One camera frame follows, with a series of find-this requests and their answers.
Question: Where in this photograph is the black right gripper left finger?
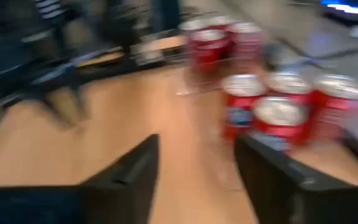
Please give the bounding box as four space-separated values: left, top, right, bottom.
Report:
79 133 161 224

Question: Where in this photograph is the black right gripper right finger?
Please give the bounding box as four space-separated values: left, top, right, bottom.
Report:
234 133 354 224

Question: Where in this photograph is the black aluminium table frame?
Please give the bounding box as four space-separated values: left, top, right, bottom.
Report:
73 51 189 85

